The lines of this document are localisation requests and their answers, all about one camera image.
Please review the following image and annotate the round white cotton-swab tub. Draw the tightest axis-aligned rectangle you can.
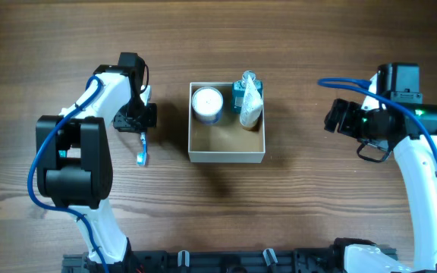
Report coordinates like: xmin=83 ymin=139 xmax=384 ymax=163
xmin=191 ymin=86 xmax=224 ymax=124

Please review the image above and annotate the white cardboard box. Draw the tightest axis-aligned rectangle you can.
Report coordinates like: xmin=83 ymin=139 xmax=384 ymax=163
xmin=187 ymin=82 xmax=266 ymax=163

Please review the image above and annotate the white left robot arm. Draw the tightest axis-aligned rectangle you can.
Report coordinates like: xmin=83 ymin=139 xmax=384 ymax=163
xmin=27 ymin=52 xmax=157 ymax=272

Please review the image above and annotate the blue mouthwash bottle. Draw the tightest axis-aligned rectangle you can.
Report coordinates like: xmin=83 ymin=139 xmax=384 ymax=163
xmin=231 ymin=71 xmax=263 ymax=114

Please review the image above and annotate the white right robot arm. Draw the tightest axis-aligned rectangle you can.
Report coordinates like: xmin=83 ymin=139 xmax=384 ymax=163
xmin=318 ymin=62 xmax=437 ymax=272

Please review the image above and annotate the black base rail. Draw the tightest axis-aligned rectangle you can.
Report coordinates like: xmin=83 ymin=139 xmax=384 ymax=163
xmin=61 ymin=237 xmax=400 ymax=273

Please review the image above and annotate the blue white toothbrush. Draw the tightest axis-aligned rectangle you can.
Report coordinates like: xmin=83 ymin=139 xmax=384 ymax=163
xmin=137 ymin=133 xmax=148 ymax=166

